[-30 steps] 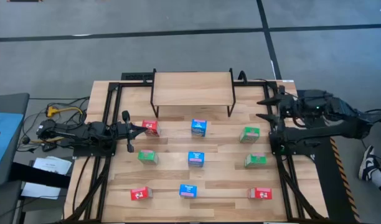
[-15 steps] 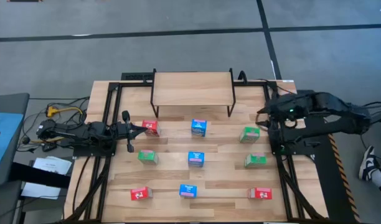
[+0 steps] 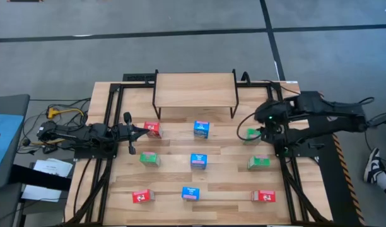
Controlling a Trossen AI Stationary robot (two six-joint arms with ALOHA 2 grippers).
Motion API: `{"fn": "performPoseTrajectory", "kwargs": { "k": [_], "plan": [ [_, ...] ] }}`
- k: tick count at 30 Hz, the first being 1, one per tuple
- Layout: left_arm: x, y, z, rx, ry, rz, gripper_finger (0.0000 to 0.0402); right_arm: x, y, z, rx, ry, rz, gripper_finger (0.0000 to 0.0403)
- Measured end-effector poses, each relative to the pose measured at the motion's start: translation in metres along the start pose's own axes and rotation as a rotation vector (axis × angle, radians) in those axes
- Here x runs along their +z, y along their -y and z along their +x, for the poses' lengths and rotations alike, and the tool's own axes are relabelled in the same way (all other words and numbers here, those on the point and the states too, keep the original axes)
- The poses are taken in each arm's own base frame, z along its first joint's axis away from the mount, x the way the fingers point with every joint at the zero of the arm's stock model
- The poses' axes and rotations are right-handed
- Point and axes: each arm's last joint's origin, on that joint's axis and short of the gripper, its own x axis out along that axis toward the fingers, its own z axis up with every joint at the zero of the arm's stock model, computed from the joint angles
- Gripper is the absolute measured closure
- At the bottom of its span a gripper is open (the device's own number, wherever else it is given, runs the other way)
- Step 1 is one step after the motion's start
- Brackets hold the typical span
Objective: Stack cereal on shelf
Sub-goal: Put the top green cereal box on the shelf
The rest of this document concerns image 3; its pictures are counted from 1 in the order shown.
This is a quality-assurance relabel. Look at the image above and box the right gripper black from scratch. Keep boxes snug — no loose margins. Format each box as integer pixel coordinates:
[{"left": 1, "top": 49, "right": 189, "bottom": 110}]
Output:
[{"left": 255, "top": 121, "right": 285, "bottom": 144}]

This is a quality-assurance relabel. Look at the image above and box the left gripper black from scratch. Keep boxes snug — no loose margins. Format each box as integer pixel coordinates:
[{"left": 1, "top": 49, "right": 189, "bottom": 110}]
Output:
[{"left": 115, "top": 111, "right": 150, "bottom": 156}]

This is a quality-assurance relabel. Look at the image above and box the green Apple Jacks cereal box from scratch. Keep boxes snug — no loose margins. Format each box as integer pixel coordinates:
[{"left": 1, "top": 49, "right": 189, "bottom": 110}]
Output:
[
  {"left": 242, "top": 127, "right": 262, "bottom": 146},
  {"left": 247, "top": 154, "right": 271, "bottom": 171},
  {"left": 139, "top": 151, "right": 161, "bottom": 168}
]

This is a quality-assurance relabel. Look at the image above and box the blue Rice Krispies cereal box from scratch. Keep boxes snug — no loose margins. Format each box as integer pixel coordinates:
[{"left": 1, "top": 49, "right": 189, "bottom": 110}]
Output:
[
  {"left": 193, "top": 120, "right": 211, "bottom": 139},
  {"left": 181, "top": 186, "right": 201, "bottom": 202},
  {"left": 190, "top": 153, "right": 208, "bottom": 170}
]

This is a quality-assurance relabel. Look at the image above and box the red Froot Loops cereal box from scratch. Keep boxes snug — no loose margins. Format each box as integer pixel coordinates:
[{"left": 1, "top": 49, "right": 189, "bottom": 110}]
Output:
[
  {"left": 131, "top": 189, "right": 156, "bottom": 204},
  {"left": 143, "top": 121, "right": 164, "bottom": 139},
  {"left": 250, "top": 189, "right": 277, "bottom": 203}
]

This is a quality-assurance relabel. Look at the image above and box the black power strip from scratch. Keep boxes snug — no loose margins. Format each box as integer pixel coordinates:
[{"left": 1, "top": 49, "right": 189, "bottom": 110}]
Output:
[{"left": 122, "top": 73, "right": 156, "bottom": 83}]

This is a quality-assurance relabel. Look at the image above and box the white paper booklet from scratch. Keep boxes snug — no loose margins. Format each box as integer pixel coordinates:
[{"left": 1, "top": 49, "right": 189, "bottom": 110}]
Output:
[{"left": 33, "top": 158, "right": 74, "bottom": 178}]

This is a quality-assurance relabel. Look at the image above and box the white paper sheet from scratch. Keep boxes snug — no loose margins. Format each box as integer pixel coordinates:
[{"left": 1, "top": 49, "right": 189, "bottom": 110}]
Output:
[{"left": 21, "top": 184, "right": 63, "bottom": 203}]

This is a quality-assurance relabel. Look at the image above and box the person's shoe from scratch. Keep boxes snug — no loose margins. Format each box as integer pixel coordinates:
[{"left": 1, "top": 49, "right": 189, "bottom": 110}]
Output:
[{"left": 363, "top": 147, "right": 385, "bottom": 184}]

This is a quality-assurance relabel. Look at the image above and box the dark grey floor device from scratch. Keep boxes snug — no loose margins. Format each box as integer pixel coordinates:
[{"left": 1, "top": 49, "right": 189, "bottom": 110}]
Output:
[{"left": 368, "top": 110, "right": 386, "bottom": 129}]

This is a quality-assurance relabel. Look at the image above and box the grey side table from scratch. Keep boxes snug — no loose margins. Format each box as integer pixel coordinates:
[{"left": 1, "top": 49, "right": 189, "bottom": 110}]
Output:
[{"left": 0, "top": 93, "right": 32, "bottom": 227}]

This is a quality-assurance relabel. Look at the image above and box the blue mat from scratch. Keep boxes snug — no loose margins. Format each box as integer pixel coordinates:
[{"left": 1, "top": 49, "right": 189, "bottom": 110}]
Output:
[{"left": 0, "top": 113, "right": 25, "bottom": 178}]

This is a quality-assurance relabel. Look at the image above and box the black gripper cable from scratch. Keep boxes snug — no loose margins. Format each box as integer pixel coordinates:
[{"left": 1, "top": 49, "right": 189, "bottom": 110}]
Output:
[{"left": 236, "top": 112, "right": 262, "bottom": 142}]

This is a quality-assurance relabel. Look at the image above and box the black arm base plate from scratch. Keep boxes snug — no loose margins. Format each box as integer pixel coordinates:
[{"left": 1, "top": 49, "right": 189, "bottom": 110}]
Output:
[
  {"left": 73, "top": 147, "right": 119, "bottom": 160},
  {"left": 273, "top": 138, "right": 326, "bottom": 159}
]

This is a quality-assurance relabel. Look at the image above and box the wooden shelf black metal frame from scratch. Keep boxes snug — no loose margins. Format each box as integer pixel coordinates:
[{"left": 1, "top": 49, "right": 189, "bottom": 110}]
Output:
[{"left": 151, "top": 69, "right": 240, "bottom": 120}]

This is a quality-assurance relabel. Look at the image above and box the yellow extension cable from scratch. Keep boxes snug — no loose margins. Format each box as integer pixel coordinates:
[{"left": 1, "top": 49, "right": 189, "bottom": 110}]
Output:
[{"left": 22, "top": 106, "right": 86, "bottom": 146}]

